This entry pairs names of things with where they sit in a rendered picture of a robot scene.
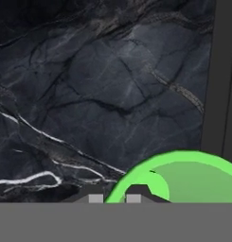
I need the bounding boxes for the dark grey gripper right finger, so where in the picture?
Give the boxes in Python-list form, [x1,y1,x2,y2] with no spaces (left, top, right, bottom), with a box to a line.
[124,183,172,204]

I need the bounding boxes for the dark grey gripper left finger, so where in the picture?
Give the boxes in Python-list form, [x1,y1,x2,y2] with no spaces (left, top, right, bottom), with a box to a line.
[62,184,105,204]

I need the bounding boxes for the green bowl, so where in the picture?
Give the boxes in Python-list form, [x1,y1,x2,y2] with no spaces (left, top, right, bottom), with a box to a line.
[103,149,232,204]

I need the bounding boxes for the dark grey cabinet side panel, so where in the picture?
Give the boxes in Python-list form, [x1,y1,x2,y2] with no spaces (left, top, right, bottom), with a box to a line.
[200,0,232,157]

